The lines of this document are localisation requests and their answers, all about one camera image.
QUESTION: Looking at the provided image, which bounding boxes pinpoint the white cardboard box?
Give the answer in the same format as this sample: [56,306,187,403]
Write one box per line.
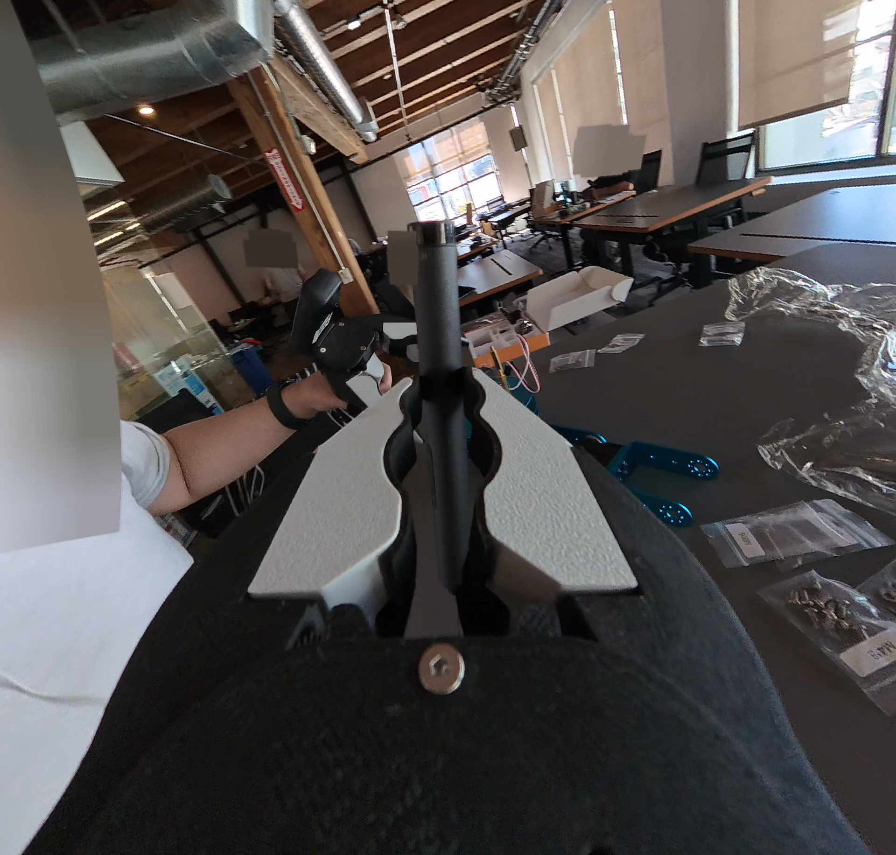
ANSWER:
[525,269,635,332]

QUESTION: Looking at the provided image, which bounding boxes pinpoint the person's left hand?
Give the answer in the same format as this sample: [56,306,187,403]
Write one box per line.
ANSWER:
[301,372,350,419]

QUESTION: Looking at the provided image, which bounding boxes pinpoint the dark grey desk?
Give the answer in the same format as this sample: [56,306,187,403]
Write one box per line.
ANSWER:
[525,242,896,855]

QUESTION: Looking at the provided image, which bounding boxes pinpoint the red and white wires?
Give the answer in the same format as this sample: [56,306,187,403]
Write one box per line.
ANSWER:
[498,357,541,394]

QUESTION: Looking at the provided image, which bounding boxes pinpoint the labelled clear parts bag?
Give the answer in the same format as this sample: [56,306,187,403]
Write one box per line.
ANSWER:
[700,499,877,570]

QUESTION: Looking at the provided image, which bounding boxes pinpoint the black wrist watch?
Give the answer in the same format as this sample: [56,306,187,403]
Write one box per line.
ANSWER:
[266,381,313,430]

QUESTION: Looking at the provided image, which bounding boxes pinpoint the beige roller blind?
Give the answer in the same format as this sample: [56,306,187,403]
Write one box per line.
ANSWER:
[737,0,877,132]

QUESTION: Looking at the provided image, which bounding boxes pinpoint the large silver rectangular duct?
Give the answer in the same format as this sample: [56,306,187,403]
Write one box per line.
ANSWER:
[27,0,275,126]

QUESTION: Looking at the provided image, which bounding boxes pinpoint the clear bag of screws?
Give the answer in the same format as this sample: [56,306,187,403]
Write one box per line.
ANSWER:
[758,564,896,698]

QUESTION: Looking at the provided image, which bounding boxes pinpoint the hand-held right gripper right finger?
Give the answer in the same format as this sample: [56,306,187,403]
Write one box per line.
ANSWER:
[462,367,639,611]

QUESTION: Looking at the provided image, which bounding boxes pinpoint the blue metal bracket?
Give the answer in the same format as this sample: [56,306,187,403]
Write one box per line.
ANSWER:
[605,441,722,528]

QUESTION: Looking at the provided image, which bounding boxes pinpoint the red and white wall sign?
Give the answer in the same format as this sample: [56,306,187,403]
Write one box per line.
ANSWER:
[264,146,304,212]

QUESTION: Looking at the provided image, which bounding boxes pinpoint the large crumpled clear plastic wrap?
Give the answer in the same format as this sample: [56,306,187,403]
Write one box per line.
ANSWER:
[727,266,896,516]

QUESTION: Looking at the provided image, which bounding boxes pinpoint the silver round duct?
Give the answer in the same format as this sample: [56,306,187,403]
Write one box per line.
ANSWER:
[139,172,230,234]

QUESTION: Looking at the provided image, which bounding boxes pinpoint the large paned window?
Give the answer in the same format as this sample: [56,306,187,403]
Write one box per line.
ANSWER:
[405,122,502,220]

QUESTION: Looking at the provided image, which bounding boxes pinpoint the blue bin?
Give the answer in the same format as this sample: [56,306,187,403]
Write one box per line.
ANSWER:
[230,341,275,399]

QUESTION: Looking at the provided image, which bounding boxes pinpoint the silver flexible duct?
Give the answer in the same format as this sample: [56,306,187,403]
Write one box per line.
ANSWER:
[265,0,380,144]

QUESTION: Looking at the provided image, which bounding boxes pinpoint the dark grey screwdriver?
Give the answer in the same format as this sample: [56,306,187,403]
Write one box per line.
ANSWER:
[408,220,469,590]

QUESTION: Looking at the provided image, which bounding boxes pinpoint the wooden pillar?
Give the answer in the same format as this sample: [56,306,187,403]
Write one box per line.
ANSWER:
[225,64,380,318]

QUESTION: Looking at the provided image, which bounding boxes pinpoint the white shirt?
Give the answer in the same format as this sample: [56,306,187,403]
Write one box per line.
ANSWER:
[0,421,197,855]

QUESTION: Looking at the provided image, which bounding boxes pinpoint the office desk with wooden edge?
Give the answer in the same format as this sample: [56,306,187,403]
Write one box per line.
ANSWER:
[688,183,896,264]
[457,248,544,308]
[573,176,772,278]

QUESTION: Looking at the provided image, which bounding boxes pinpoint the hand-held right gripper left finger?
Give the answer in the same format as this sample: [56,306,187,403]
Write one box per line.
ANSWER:
[247,377,424,618]

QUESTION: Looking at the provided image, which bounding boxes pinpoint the orange parts tray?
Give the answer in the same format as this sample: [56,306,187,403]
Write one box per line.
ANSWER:
[464,324,552,368]

